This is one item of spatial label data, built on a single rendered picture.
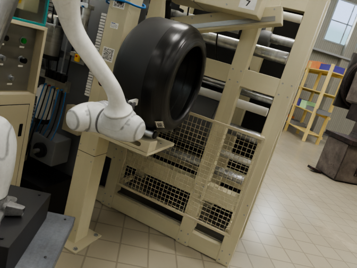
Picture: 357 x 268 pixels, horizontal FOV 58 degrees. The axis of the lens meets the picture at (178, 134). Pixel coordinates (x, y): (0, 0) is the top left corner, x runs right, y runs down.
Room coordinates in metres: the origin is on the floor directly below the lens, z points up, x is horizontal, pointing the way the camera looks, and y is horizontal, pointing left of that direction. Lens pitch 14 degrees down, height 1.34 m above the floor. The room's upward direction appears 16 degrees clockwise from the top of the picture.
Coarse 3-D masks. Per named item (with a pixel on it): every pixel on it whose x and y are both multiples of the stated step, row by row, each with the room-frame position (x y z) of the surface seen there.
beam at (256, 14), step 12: (180, 0) 2.05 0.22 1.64; (192, 0) 1.96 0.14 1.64; (204, 0) 1.94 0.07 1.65; (216, 0) 1.92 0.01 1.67; (228, 0) 1.89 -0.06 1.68; (264, 0) 1.89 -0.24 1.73; (216, 12) 2.11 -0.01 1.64; (228, 12) 1.98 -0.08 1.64; (240, 12) 1.88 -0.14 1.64; (252, 12) 1.85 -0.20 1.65
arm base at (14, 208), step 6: (6, 198) 0.82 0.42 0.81; (12, 198) 0.88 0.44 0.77; (0, 204) 0.79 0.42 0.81; (6, 204) 0.80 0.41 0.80; (12, 204) 0.82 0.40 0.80; (18, 204) 0.83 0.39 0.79; (0, 210) 0.79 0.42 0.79; (6, 210) 0.80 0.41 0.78; (12, 210) 0.81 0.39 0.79; (18, 210) 0.81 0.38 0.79; (24, 210) 0.84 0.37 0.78; (0, 216) 0.77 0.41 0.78; (0, 222) 0.75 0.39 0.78
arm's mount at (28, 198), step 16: (16, 192) 0.96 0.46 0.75; (32, 192) 0.99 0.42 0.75; (32, 208) 0.89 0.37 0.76; (0, 224) 0.76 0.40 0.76; (16, 224) 0.78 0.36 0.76; (32, 224) 0.85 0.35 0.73; (0, 240) 0.70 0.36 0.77; (16, 240) 0.73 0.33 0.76; (0, 256) 0.68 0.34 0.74; (16, 256) 0.75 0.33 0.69
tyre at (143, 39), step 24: (144, 24) 1.63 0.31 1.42; (168, 24) 1.64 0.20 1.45; (120, 48) 1.60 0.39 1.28; (144, 48) 1.53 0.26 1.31; (168, 48) 1.52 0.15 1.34; (192, 48) 1.96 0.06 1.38; (120, 72) 1.53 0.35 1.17; (144, 72) 1.49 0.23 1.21; (168, 72) 1.50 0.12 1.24; (192, 72) 2.03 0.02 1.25; (144, 96) 1.50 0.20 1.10; (168, 96) 1.54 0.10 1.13; (192, 96) 1.93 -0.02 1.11; (144, 120) 1.58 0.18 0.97; (168, 120) 1.62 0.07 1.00
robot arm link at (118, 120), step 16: (64, 0) 0.98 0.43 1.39; (64, 16) 1.00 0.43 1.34; (80, 16) 1.04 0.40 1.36; (64, 32) 1.04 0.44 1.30; (80, 32) 1.04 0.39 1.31; (80, 48) 1.03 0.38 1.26; (96, 64) 1.04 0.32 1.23; (112, 80) 1.06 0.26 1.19; (112, 96) 1.06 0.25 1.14; (112, 112) 1.07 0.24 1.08; (128, 112) 1.09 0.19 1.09; (112, 128) 1.08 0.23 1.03; (128, 128) 1.07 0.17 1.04; (144, 128) 1.12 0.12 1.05
